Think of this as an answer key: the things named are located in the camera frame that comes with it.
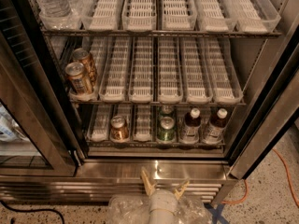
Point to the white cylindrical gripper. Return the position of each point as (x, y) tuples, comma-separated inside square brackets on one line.
[(163, 199)]

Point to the dark bottle white cap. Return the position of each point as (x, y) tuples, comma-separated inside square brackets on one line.
[(191, 125), (215, 126)]

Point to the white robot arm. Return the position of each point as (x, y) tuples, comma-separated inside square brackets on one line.
[(161, 216)]

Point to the shelf tray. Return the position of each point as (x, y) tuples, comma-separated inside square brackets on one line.
[(196, 82), (142, 123), (141, 78), (178, 15), (223, 79), (139, 15), (101, 15), (215, 16), (169, 76), (256, 16), (99, 51), (72, 21), (188, 140), (114, 79), (99, 125), (211, 140), (158, 124), (125, 111)]

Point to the steel fridge base grille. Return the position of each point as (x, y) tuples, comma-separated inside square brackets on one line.
[(98, 181)]

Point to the copper can bottom shelf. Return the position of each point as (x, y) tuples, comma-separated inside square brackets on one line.
[(119, 128)]

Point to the glass fridge door left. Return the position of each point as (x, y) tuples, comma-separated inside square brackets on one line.
[(34, 93)]

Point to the gold can front middle shelf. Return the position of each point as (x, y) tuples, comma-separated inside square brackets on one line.
[(77, 75)]

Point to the gold can shelf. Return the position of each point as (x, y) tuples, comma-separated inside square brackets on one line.
[(83, 56), (77, 75)]

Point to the steel fridge door right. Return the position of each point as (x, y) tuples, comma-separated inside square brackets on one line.
[(275, 110)]

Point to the gold can rear middle shelf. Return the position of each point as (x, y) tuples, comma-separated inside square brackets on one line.
[(83, 56)]

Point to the clear water bottle front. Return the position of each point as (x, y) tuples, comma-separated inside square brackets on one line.
[(54, 8)]

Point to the clear plastic bag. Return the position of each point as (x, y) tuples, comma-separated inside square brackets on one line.
[(125, 209)]

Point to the green can front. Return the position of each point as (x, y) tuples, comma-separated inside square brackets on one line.
[(166, 129)]

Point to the green can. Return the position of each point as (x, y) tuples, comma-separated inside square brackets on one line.
[(166, 129), (166, 111)]

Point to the blue tape cross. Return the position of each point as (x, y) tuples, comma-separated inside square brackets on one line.
[(216, 212)]

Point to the green can rear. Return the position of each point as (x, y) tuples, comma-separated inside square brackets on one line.
[(166, 111)]

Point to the bottom wire shelf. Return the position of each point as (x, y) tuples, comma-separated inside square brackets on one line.
[(151, 144)]

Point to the wire shelf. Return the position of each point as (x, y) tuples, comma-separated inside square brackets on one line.
[(157, 33), (151, 144), (98, 102)]

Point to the middle wire shelf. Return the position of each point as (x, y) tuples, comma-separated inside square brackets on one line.
[(98, 102)]

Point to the top wire shelf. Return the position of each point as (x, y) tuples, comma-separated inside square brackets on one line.
[(157, 33)]

